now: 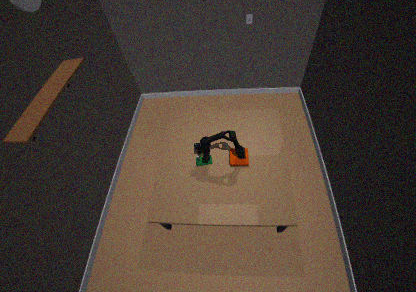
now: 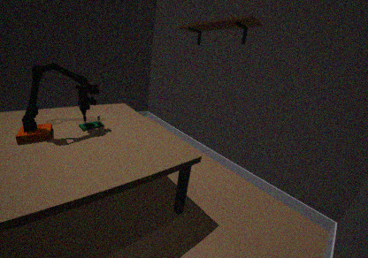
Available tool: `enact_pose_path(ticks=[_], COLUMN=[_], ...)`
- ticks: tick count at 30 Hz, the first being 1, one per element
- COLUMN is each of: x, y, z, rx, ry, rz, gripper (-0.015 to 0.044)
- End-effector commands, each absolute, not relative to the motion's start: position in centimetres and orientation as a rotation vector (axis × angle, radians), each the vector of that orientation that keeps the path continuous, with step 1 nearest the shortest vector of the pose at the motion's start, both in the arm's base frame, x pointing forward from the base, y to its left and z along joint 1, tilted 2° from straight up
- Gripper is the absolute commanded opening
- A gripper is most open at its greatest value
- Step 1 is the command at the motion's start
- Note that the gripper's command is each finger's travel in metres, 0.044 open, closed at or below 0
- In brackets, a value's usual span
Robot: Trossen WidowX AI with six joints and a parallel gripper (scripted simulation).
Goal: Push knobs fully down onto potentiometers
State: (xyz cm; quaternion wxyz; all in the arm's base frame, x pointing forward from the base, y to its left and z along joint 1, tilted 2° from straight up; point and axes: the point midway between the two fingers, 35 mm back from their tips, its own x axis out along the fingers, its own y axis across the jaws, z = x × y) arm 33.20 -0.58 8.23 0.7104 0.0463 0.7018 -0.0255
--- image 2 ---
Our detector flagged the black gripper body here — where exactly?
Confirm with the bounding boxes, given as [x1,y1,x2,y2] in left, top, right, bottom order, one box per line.
[78,95,90,110]

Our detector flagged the green circuit board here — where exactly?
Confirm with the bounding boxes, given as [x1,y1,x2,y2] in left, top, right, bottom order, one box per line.
[78,115,104,131]

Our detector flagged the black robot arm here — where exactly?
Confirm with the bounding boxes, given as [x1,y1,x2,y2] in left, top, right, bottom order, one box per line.
[22,63,99,132]

